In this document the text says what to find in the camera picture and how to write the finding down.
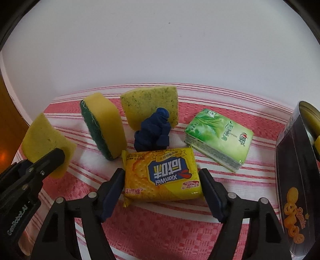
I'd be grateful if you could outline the black round metal tin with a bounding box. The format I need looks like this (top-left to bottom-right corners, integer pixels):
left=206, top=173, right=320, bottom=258
left=275, top=101, right=320, bottom=260

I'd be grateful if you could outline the brown wooden furniture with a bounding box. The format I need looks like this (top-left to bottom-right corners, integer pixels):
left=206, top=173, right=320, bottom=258
left=0, top=72, right=33, bottom=170

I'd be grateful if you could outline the green leaf-print tissue pack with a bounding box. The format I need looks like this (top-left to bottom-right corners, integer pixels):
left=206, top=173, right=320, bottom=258
left=184, top=108, right=253, bottom=173

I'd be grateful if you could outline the dark blue toy figure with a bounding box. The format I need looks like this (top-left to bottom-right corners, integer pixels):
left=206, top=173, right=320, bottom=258
left=134, top=107, right=171, bottom=152

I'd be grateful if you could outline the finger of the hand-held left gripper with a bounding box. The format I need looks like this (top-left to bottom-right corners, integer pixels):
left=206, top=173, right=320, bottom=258
left=15, top=148, right=66, bottom=187

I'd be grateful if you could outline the yellow sponge with green scourer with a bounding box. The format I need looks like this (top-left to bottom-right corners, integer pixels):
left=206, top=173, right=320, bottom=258
left=79, top=92, right=127, bottom=161

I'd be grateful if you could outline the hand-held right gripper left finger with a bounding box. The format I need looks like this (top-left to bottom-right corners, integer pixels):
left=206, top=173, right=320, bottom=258
left=35, top=168, right=126, bottom=260

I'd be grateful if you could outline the yellow biscuit packet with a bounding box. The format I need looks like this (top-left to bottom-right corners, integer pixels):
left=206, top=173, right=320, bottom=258
left=121, top=147, right=203, bottom=208

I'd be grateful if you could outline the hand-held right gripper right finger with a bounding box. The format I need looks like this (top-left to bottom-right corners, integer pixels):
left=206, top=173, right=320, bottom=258
left=199, top=168, right=293, bottom=260

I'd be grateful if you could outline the green-speckled yellow sponge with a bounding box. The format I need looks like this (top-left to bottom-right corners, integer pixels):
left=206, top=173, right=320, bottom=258
left=120, top=85, right=179, bottom=131

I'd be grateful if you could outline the red white striped cloth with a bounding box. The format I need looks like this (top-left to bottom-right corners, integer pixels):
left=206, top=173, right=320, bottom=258
left=11, top=84, right=298, bottom=260

